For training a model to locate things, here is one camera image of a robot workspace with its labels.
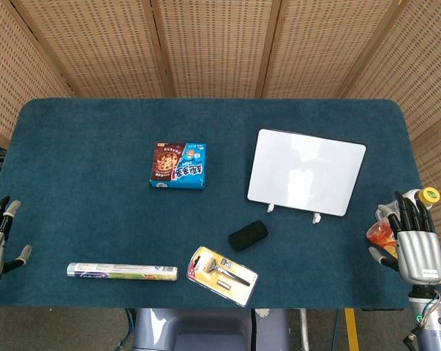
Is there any white bottle yellow cap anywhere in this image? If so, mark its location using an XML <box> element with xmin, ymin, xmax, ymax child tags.
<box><xmin>402</xmin><ymin>186</ymin><xmax>441</xmax><ymax>211</ymax></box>

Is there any yellow razor blister pack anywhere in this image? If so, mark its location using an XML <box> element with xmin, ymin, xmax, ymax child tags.
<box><xmin>186</xmin><ymin>246</ymin><xmax>259</xmax><ymax>307</ymax></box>

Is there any wooden rattan folding screen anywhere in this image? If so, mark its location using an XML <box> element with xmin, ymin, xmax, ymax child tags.
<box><xmin>0</xmin><ymin>0</ymin><xmax>441</xmax><ymax>264</ymax></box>

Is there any plastic wrap roll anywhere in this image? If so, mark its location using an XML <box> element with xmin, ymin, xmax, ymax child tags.
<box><xmin>67</xmin><ymin>262</ymin><xmax>178</xmax><ymax>282</ymax></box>

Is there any black felt whiteboard eraser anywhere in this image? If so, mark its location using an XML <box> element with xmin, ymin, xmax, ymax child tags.
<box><xmin>227</xmin><ymin>220</ymin><xmax>269</xmax><ymax>252</ymax></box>

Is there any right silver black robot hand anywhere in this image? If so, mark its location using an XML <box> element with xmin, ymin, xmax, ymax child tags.
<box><xmin>368</xmin><ymin>190</ymin><xmax>441</xmax><ymax>286</ymax></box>

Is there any blue brown cookie box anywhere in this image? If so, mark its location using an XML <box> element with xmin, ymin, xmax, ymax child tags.
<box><xmin>149</xmin><ymin>141</ymin><xmax>207</xmax><ymax>190</ymax></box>

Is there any blue fabric table mat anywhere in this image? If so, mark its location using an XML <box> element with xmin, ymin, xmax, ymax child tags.
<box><xmin>0</xmin><ymin>97</ymin><xmax>426</xmax><ymax>310</ymax></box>

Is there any small white whiteboard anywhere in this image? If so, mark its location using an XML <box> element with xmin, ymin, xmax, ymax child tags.
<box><xmin>246</xmin><ymin>128</ymin><xmax>367</xmax><ymax>217</ymax></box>

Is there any grey robot torso base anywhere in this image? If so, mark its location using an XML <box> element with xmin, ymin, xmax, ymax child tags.
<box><xmin>132</xmin><ymin>308</ymin><xmax>293</xmax><ymax>351</ymax></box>

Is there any orange snack package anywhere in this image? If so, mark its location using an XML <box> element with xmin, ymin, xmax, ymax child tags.
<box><xmin>366</xmin><ymin>219</ymin><xmax>399</xmax><ymax>257</ymax></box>

